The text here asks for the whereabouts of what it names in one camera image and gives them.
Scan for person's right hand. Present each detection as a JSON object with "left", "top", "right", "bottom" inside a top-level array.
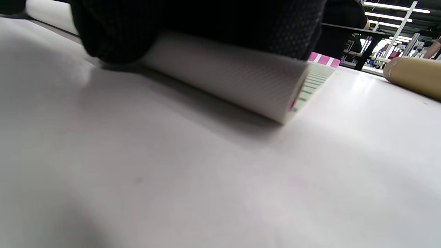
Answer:
[{"left": 71, "top": 0, "right": 328, "bottom": 64}]

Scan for person's left hand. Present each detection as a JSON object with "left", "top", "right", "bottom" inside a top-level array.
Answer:
[{"left": 0, "top": 0, "right": 27, "bottom": 16}]

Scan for brown cardboard mailing tube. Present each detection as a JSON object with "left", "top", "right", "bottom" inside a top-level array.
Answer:
[{"left": 383, "top": 56, "right": 441, "bottom": 102}]

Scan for aluminium frame post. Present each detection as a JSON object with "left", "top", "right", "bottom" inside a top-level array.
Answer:
[{"left": 383, "top": 1, "right": 419, "bottom": 60}]

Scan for ceiling light strip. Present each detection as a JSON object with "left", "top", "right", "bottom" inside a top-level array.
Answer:
[
  {"left": 363, "top": 1, "right": 431, "bottom": 14},
  {"left": 364, "top": 12, "right": 413, "bottom": 22},
  {"left": 368, "top": 20, "right": 402, "bottom": 29}
]

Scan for green striped mouse pad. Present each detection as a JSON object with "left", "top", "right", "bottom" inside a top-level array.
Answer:
[{"left": 26, "top": 0, "right": 341, "bottom": 125}]

